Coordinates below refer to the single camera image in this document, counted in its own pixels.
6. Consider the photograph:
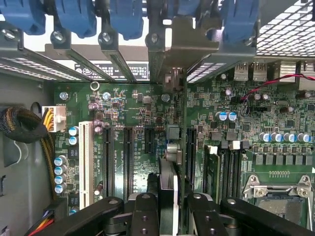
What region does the white power connector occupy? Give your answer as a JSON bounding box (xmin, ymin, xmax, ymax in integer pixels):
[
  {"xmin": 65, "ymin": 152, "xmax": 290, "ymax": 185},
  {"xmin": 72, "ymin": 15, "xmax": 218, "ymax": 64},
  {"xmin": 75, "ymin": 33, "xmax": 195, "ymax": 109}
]
[{"xmin": 41, "ymin": 105, "xmax": 67, "ymax": 134}]

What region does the black RAM slot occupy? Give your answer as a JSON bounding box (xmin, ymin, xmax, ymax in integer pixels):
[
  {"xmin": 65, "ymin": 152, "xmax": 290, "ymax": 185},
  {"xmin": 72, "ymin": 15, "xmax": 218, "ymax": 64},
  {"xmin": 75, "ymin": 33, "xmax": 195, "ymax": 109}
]
[
  {"xmin": 237, "ymin": 141, "xmax": 245, "ymax": 200},
  {"xmin": 228, "ymin": 141, "xmax": 237, "ymax": 200},
  {"xmin": 220, "ymin": 141, "xmax": 229, "ymax": 200}
]

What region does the CPU socket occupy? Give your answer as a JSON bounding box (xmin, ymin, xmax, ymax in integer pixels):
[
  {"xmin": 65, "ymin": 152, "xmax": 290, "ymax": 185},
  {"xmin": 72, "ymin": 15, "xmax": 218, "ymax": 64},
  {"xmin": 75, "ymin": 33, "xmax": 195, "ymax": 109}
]
[{"xmin": 243, "ymin": 174, "xmax": 315, "ymax": 232}]

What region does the black printed label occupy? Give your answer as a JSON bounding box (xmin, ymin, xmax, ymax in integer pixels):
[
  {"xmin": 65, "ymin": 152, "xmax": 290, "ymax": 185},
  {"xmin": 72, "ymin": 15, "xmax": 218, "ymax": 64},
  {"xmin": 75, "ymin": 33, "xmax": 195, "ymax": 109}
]
[{"xmin": 73, "ymin": 62, "xmax": 150, "ymax": 82}]

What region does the metal USB port block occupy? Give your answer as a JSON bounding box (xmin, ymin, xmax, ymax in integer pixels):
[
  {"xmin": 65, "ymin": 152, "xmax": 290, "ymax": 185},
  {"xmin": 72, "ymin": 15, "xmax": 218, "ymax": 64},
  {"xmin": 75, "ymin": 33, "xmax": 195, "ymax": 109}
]
[
  {"xmin": 252, "ymin": 62, "xmax": 268, "ymax": 82},
  {"xmin": 233, "ymin": 62, "xmax": 250, "ymax": 82}
]

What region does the green motherboard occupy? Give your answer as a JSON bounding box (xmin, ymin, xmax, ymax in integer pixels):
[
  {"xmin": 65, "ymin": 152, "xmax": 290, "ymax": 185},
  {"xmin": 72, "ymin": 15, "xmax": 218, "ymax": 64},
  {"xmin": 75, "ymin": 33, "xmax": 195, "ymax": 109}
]
[{"xmin": 52, "ymin": 78, "xmax": 315, "ymax": 236}]

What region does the white PCI expansion slot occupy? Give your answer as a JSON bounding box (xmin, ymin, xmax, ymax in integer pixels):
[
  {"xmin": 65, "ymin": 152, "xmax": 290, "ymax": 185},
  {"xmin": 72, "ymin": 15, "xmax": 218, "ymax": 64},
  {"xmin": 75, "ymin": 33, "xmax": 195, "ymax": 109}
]
[{"xmin": 78, "ymin": 120, "xmax": 95, "ymax": 210}]

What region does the blue slot retention clip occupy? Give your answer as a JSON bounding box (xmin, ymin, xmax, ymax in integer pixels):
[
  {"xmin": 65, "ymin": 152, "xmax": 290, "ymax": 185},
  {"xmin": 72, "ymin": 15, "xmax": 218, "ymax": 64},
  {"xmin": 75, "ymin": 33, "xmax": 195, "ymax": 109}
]
[
  {"xmin": 52, "ymin": 0, "xmax": 97, "ymax": 39},
  {"xmin": 0, "ymin": 0, "xmax": 47, "ymax": 35},
  {"xmin": 220, "ymin": 0, "xmax": 259, "ymax": 48},
  {"xmin": 166, "ymin": 0, "xmax": 198, "ymax": 18},
  {"xmin": 109, "ymin": 0, "xmax": 145, "ymax": 42}
]

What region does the black sleeved power cable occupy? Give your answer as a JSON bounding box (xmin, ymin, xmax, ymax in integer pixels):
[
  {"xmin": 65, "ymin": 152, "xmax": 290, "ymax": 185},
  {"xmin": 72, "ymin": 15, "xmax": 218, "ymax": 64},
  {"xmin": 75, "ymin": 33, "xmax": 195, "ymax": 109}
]
[{"xmin": 0, "ymin": 106, "xmax": 58, "ymax": 200}]

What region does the short black expansion slot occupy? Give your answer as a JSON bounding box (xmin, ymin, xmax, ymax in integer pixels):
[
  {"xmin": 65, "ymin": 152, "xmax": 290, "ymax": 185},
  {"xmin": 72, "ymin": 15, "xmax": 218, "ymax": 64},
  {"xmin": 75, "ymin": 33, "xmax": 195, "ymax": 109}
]
[{"xmin": 144, "ymin": 127, "xmax": 156, "ymax": 155}]

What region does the large metal port block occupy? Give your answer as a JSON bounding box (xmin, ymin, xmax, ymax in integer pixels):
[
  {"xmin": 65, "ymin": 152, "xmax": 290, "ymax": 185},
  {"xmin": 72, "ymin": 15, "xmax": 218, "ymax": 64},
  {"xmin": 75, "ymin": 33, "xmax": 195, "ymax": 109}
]
[{"xmin": 270, "ymin": 59, "xmax": 299, "ymax": 84}]

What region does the red and black twisted wire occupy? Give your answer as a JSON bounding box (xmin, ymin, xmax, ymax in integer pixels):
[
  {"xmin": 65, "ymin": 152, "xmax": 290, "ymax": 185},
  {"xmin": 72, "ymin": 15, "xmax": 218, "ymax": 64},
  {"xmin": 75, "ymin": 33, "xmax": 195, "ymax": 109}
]
[{"xmin": 239, "ymin": 73, "xmax": 315, "ymax": 104}]

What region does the long black expansion slot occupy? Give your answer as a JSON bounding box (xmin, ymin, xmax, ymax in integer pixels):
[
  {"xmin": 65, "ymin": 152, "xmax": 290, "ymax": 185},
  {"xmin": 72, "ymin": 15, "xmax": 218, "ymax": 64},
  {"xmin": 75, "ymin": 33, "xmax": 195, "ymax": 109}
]
[
  {"xmin": 102, "ymin": 123, "xmax": 115, "ymax": 198},
  {"xmin": 123, "ymin": 126, "xmax": 136, "ymax": 198},
  {"xmin": 186, "ymin": 127, "xmax": 198, "ymax": 190}
]

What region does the metal expansion slot cover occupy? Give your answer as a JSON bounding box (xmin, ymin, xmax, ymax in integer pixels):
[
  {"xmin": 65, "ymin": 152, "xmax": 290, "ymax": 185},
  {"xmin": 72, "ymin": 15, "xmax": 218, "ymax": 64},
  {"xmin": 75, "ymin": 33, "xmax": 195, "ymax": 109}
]
[
  {"xmin": 0, "ymin": 29, "xmax": 84, "ymax": 82},
  {"xmin": 97, "ymin": 31, "xmax": 138, "ymax": 84},
  {"xmin": 50, "ymin": 30, "xmax": 117, "ymax": 84},
  {"xmin": 186, "ymin": 45, "xmax": 257, "ymax": 85}
]

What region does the black open PC case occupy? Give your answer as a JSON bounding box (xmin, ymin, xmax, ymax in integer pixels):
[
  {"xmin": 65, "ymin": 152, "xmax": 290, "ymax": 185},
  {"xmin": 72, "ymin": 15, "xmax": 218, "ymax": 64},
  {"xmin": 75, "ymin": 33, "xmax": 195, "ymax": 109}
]
[{"xmin": 0, "ymin": 0, "xmax": 315, "ymax": 236}]

